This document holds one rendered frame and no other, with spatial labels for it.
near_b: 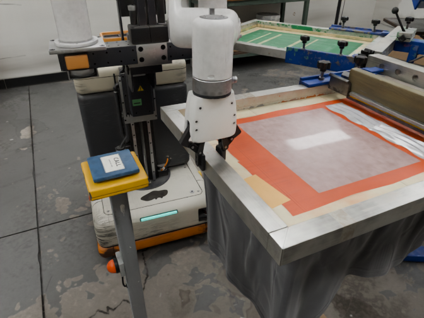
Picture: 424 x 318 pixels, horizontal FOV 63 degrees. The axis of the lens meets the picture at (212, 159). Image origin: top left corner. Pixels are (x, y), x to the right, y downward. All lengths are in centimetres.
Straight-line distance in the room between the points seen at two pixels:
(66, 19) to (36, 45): 336
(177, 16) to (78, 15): 48
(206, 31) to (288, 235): 36
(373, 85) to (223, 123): 56
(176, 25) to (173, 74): 110
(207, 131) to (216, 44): 17
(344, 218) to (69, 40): 88
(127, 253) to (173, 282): 84
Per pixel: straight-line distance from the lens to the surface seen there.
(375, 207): 67
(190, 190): 185
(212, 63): 63
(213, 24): 62
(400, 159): 92
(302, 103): 114
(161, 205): 177
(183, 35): 70
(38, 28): 445
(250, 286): 102
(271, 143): 88
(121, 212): 88
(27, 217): 238
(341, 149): 90
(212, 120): 68
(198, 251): 192
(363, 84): 115
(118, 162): 82
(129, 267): 101
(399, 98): 108
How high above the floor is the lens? 139
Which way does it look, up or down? 32 degrees down
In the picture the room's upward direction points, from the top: straight up
